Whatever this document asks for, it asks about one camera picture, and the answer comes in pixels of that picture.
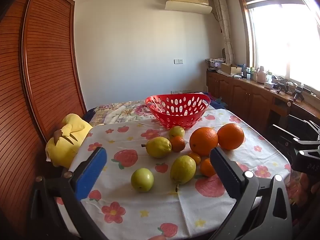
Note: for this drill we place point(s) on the red perforated plastic basket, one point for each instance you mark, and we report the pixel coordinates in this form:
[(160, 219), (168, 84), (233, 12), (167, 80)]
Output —
[(175, 120)]

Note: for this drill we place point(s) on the small tangerine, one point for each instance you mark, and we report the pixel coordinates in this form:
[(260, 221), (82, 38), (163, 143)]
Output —
[(178, 144), (195, 158), (207, 167)]

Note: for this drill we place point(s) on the white wall switch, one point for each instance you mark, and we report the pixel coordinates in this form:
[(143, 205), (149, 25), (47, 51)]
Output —
[(178, 61)]

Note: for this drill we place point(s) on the open cardboard box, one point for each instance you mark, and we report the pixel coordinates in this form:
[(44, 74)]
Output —
[(228, 68)]

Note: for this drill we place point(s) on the long wooden cabinet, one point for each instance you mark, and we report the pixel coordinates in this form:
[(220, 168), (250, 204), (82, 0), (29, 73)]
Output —
[(240, 97)]

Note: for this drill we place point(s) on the green apple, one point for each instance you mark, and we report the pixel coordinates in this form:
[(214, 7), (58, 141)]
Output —
[(142, 179), (176, 131)]

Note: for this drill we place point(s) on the large orange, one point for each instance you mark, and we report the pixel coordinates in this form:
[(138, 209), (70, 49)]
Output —
[(230, 136), (203, 141)]

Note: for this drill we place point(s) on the white strawberry print cloth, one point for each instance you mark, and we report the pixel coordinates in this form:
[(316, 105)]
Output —
[(150, 205)]

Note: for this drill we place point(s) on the white dish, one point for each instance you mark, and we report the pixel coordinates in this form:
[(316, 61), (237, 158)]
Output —
[(236, 76)]

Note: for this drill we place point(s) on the teal cloth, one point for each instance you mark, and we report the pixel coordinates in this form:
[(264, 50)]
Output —
[(220, 100)]

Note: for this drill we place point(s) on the dark round fan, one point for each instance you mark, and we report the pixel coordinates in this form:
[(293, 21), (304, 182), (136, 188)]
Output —
[(224, 53)]

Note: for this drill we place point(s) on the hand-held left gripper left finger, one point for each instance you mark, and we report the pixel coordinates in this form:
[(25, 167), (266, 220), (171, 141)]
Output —
[(91, 172)]

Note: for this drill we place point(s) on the pale pink bottle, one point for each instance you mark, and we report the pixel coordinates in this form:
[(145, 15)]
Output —
[(261, 76)]

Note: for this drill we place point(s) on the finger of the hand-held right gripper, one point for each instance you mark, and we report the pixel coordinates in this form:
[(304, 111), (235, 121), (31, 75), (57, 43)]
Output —
[(287, 133), (302, 126)]

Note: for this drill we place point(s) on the patterned beige curtain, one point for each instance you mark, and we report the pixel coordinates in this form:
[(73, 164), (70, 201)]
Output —
[(225, 25)]

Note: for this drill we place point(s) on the small black tripod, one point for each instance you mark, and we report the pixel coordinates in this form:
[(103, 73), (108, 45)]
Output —
[(282, 86), (298, 92)]

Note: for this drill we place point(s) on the wooden louvered wardrobe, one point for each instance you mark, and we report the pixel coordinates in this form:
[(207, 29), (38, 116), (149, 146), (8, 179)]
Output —
[(50, 67)]

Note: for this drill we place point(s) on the small white box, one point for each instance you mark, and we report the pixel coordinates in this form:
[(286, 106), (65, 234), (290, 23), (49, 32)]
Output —
[(268, 85)]

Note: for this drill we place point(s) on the wooden framed window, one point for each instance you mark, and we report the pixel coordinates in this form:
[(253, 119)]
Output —
[(282, 42)]

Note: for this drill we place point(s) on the yellow-green pear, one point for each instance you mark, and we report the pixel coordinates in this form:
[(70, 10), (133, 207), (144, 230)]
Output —
[(182, 170), (158, 147)]

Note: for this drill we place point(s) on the pile of folded cloths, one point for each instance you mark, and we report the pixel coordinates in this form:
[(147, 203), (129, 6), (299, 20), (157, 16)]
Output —
[(215, 61)]

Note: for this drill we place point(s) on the yellow plush toy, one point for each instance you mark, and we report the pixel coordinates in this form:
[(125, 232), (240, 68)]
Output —
[(65, 147)]

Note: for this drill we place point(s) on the dark blue bottle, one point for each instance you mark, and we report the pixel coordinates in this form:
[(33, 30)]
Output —
[(244, 69)]

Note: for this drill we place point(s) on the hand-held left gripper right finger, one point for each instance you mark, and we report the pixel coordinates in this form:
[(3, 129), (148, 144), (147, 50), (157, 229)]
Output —
[(225, 172)]

